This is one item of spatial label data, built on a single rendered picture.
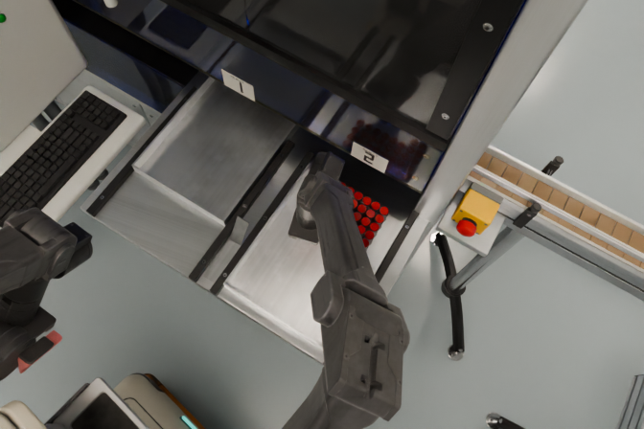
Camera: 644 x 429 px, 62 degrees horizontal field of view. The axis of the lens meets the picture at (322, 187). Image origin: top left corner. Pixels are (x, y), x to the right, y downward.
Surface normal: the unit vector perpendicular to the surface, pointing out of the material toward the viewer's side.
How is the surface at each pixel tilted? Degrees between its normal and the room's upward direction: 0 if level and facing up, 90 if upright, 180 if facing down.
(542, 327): 0
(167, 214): 0
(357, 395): 47
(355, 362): 35
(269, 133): 0
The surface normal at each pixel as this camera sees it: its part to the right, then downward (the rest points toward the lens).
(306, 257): 0.04, -0.40
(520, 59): -0.52, 0.77
